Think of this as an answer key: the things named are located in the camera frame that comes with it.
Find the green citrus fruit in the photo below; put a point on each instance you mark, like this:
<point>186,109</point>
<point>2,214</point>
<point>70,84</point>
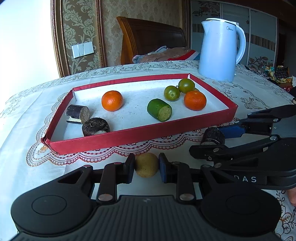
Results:
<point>185,85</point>
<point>171,93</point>

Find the gold framed wallpaper panel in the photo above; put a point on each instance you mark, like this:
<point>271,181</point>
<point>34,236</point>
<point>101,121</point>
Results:
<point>72,23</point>

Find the light blue electric kettle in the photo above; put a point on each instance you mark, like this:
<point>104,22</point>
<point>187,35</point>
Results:
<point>223,47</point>

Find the colourful cloth pile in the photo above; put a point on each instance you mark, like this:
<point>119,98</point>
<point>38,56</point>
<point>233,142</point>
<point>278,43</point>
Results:
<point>279,75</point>

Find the white embroidered tablecloth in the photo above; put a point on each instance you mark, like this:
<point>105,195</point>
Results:
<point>26,163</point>

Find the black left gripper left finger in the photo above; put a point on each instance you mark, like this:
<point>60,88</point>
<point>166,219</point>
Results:
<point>111,176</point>

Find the person's hand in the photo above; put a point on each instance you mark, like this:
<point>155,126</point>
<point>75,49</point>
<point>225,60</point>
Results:
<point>292,196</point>

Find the green cucumber piece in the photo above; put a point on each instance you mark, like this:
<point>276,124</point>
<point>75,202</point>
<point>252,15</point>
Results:
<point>159,110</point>

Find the red shallow box tray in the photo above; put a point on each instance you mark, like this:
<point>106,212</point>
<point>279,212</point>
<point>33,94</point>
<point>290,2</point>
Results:
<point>132,123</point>

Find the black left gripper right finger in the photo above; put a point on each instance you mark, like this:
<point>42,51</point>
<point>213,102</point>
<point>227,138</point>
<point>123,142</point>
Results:
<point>179,174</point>

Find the orange tangerine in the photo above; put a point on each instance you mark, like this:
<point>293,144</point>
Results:
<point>195,100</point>
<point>112,100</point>

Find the white wall switch panel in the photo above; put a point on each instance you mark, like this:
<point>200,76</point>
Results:
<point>82,49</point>

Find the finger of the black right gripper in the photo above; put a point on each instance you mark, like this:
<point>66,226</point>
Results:
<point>223,153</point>
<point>278,121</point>

